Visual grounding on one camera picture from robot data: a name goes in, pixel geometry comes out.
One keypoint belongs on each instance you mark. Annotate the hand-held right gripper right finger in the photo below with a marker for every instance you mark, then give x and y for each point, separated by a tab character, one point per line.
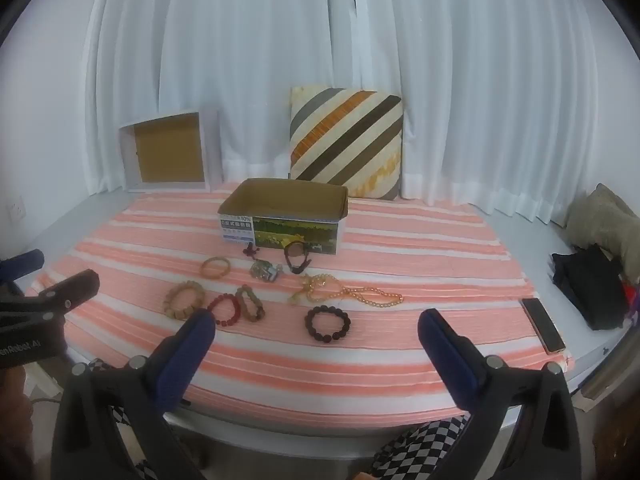
445	345

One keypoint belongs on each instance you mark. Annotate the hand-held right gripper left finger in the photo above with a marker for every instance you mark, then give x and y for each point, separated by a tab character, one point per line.
190	340

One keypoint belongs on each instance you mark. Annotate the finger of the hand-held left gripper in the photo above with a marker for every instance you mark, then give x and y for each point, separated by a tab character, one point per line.
27	262
70	290

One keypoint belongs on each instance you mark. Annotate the printed cardboard box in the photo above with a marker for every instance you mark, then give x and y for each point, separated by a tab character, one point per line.
295	232

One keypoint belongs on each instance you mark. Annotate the amber bangle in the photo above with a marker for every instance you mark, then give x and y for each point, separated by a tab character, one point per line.
205	267

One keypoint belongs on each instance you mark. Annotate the smartphone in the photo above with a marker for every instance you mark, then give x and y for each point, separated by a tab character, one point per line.
542	325

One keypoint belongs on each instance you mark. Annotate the pink white striped blanket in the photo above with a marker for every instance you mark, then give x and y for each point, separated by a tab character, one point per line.
350	375

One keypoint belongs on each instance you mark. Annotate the dark red beaded charm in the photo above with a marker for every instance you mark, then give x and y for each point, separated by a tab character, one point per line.
250	250

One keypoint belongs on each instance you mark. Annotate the black wristwatch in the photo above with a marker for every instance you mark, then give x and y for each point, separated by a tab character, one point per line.
290	260

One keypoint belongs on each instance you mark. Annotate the black cloth bag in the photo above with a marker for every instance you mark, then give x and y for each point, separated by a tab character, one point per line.
590	285

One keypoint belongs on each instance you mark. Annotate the tan cushion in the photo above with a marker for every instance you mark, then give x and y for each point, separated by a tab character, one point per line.
600	220

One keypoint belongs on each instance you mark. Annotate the striped throw pillow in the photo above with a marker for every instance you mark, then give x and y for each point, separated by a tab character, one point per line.
345	140

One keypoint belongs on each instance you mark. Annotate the white curtain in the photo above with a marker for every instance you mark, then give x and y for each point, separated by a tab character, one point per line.
250	60

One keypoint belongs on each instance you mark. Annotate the white wall socket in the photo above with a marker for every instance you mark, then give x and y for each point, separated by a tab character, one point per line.
15	210

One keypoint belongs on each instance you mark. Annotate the white shadow box frame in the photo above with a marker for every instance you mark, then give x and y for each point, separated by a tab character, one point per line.
170	150

